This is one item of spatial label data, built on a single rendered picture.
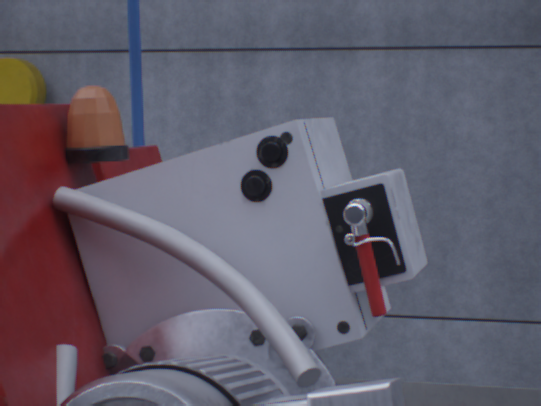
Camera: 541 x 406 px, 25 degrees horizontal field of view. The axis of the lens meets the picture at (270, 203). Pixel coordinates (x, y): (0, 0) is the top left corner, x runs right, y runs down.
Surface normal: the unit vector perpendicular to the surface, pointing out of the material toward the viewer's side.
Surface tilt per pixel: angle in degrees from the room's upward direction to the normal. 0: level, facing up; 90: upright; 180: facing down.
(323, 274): 90
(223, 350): 81
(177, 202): 90
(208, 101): 90
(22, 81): 90
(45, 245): 70
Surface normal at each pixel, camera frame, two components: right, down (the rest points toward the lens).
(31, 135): 0.91, -0.32
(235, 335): -0.23, -0.07
